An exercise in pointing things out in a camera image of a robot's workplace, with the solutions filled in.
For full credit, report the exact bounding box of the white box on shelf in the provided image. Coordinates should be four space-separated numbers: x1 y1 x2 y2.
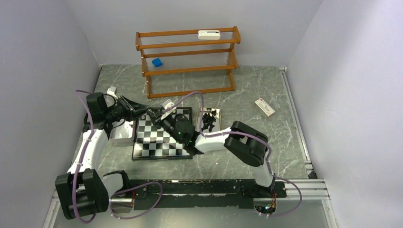
197 30 221 40

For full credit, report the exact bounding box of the black white chess board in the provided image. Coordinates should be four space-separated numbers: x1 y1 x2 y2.
132 113 192 161

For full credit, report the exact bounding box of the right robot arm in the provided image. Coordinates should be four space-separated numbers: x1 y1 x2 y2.
146 108 275 197

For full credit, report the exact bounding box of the black chess pieces pile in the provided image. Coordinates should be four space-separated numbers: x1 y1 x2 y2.
201 110 217 133

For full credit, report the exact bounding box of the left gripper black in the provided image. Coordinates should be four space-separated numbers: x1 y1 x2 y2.
104 95 150 123

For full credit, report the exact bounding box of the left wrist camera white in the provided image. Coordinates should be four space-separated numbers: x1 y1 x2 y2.
106 86 118 99

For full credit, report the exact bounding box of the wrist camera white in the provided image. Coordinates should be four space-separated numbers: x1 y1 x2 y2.
106 86 118 99
161 99 176 120

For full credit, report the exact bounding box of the aluminium frame rail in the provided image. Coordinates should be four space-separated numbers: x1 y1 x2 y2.
42 160 339 228

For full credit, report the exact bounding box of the blue block on shelf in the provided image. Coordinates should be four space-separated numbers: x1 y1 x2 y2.
152 58 163 67

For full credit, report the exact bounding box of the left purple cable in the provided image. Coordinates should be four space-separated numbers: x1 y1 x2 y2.
71 89 163 224

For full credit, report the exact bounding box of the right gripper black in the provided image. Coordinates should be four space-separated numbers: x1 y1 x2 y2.
146 107 183 144

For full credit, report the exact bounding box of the wooden two-tier shelf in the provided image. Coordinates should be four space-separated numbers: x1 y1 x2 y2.
135 26 241 99

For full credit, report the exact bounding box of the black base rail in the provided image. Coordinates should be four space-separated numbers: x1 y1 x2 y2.
110 179 287 213

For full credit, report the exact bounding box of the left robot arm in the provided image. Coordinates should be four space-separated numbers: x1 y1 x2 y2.
55 92 149 223

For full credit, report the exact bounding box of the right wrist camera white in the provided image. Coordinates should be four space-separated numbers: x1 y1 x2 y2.
161 99 176 120

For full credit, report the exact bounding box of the gold metal tin tray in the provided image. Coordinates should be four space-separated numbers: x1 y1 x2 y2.
196 107 221 133

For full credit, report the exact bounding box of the purple cable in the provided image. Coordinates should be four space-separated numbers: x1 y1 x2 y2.
162 91 303 219
71 89 163 224

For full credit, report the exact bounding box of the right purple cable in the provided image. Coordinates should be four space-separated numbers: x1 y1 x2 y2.
162 91 303 219

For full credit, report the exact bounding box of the small red white card box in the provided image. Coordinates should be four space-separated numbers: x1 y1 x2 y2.
254 98 275 117

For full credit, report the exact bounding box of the pink metal tin tray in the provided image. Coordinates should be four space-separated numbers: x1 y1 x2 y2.
109 119 135 144

